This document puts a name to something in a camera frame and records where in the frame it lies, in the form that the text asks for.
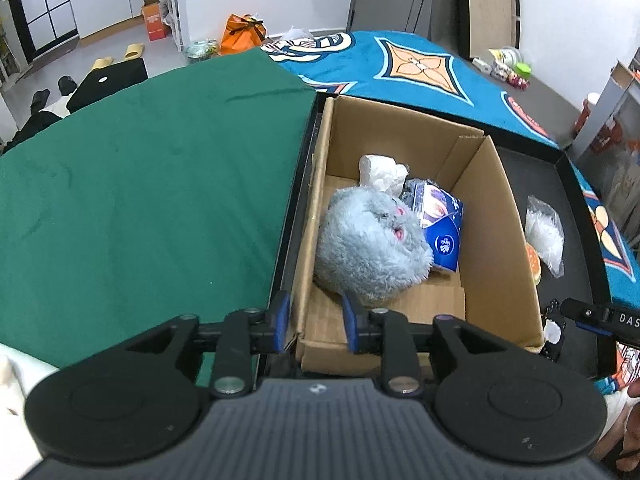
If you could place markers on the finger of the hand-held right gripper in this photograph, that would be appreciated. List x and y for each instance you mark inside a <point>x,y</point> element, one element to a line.
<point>582,314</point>

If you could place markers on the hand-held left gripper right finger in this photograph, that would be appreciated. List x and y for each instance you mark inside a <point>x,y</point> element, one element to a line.
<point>354,322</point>

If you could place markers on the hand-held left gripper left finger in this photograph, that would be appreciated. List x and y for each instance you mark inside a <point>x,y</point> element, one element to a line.
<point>280,320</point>

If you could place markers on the grey fluffy plush toy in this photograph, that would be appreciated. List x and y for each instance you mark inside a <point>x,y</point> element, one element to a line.
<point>370,250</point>

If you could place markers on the brown cardboard box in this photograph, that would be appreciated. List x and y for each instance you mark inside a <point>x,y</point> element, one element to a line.
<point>505,240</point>

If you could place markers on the blue tissue packet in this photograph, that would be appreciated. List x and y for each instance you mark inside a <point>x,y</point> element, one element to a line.
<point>442,230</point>

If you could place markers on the black tray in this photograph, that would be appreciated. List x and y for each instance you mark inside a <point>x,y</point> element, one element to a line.
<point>545,175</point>

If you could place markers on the white tissue wad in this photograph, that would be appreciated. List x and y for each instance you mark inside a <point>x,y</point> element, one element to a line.
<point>381,172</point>

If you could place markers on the person's right hand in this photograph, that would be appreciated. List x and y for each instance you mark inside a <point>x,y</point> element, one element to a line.
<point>634,440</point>

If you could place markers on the green blanket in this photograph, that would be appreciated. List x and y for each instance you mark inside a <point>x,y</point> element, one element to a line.
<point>150,200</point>

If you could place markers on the grey desk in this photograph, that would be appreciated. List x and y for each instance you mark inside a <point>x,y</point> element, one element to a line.
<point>605,95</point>

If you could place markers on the small red toys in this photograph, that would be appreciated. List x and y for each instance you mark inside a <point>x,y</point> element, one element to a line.
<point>519,81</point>

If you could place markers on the green capped jar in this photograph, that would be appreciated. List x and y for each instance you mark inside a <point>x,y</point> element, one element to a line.
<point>523,70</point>

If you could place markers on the blue patterned blanket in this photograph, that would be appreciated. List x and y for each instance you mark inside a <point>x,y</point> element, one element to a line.
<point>425,70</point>

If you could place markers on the small white toy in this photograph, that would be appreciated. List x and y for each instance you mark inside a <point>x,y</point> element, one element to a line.
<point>482,64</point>

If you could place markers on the white plastic bottle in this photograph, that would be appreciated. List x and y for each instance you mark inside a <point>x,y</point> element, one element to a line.
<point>506,55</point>

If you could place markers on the white fleece blanket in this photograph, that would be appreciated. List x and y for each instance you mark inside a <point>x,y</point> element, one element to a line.
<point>20,410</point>

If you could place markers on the green clear plastic bag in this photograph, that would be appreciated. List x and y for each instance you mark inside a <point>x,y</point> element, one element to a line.
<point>201,50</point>

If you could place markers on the white plastic bag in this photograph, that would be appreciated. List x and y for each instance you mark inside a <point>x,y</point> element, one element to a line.
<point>295,34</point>

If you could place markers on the orange bag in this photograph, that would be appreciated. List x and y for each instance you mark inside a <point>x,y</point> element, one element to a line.
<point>242,35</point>

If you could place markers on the black dotted case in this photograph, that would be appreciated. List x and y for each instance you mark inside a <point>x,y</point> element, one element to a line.
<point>107,85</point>

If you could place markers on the yellow slipper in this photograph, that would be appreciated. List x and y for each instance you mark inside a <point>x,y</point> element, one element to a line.
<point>134,51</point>
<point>102,64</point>

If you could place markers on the black and white clothes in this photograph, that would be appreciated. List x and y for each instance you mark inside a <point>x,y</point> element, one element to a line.
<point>35,122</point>

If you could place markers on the black shoe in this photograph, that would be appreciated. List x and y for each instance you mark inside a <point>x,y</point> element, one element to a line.
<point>40,101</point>
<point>65,85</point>

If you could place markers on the wooden framed board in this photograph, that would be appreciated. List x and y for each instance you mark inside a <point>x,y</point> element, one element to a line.
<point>487,5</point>

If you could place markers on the orange cardboard box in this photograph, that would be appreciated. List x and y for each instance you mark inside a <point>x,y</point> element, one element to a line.
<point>155,20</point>

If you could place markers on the white narrow rack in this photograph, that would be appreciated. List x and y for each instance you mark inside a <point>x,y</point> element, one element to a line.
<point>170,5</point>

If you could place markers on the black grid partition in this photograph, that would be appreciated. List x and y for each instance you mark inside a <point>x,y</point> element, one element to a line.
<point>35,5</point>

